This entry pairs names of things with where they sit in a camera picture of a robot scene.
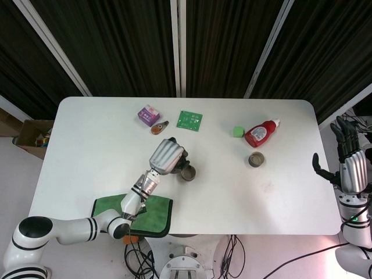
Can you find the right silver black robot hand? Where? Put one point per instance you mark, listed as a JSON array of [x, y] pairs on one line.
[[353, 171]]

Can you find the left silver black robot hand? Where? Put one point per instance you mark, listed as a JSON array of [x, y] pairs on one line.
[[165, 157]]

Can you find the black teapot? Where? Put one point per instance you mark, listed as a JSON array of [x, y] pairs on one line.
[[181, 168]]

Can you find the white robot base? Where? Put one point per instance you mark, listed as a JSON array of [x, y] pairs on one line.
[[180, 261]]

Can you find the brown cup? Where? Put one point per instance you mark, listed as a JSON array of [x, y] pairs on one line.
[[189, 176], [256, 160]]

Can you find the orange correction tape dispenser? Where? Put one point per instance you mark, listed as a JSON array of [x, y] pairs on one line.
[[158, 128]]

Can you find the green circuit board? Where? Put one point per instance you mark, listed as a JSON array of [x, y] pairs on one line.
[[190, 120]]

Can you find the purple cardboard box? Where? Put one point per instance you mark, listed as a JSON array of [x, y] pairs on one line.
[[148, 114]]

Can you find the green cloth black trim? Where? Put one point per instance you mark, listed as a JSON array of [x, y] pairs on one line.
[[157, 215]]

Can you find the green cube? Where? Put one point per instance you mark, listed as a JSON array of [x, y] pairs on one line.
[[237, 131]]

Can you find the orange plastic part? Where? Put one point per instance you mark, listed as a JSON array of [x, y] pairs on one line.
[[132, 240]]

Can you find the red ketchup bottle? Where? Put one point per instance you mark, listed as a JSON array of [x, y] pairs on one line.
[[258, 135]]

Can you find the black pleated curtain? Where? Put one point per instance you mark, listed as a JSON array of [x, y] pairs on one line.
[[334, 43], [116, 43], [17, 58], [226, 43]]

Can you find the brown cardboard box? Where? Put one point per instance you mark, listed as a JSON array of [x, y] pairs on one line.
[[29, 130]]

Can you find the white frame post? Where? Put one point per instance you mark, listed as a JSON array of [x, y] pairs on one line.
[[178, 43], [55, 43], [270, 43]]

